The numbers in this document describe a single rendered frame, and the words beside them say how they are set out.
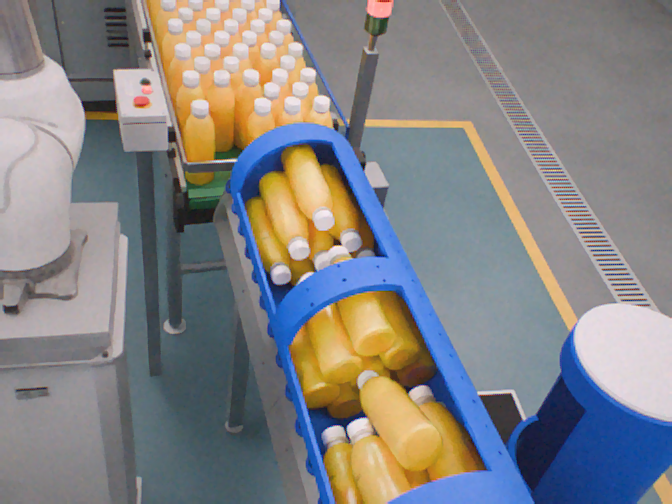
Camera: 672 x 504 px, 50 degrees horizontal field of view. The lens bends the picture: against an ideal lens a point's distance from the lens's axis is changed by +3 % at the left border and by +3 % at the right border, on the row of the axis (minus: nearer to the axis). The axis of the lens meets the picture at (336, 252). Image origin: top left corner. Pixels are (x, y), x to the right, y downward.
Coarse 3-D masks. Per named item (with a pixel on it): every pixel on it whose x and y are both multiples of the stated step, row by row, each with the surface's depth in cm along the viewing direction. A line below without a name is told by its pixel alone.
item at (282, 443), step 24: (216, 216) 179; (240, 264) 162; (240, 288) 160; (240, 312) 159; (264, 360) 145; (264, 384) 144; (264, 408) 142; (288, 432) 132; (288, 456) 131; (288, 480) 130
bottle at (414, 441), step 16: (368, 384) 113; (384, 384) 111; (368, 400) 110; (384, 400) 107; (400, 400) 106; (368, 416) 110; (384, 416) 105; (400, 416) 103; (416, 416) 102; (384, 432) 104; (400, 432) 100; (416, 432) 99; (432, 432) 100; (400, 448) 99; (416, 448) 101; (432, 448) 101; (400, 464) 101; (416, 464) 101; (432, 464) 102
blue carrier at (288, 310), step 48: (288, 144) 142; (336, 144) 145; (240, 192) 154; (384, 240) 126; (288, 288) 149; (336, 288) 116; (384, 288) 117; (288, 336) 119; (432, 336) 112; (288, 384) 119; (432, 384) 128; (480, 432) 100; (480, 480) 93
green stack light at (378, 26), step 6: (366, 12) 193; (366, 18) 194; (372, 18) 192; (378, 18) 191; (384, 18) 192; (366, 24) 194; (372, 24) 193; (378, 24) 193; (384, 24) 193; (366, 30) 195; (372, 30) 194; (378, 30) 194; (384, 30) 195
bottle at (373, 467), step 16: (368, 432) 108; (352, 448) 107; (368, 448) 104; (384, 448) 104; (352, 464) 105; (368, 464) 103; (384, 464) 102; (368, 480) 102; (384, 480) 101; (400, 480) 101; (368, 496) 101; (384, 496) 99
